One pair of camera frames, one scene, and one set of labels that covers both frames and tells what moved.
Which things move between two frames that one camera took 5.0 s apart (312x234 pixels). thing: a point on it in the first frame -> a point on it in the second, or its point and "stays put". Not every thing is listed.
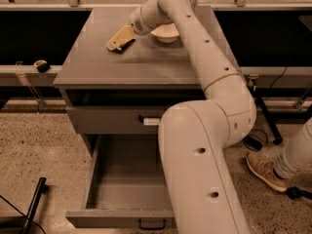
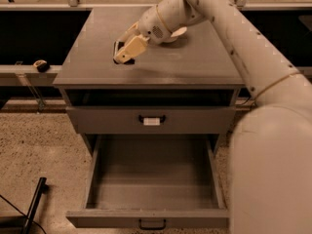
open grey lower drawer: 125,183 stays put
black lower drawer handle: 152,228 stays put
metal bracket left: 25,79 stays put
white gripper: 138,23 -> 150,23
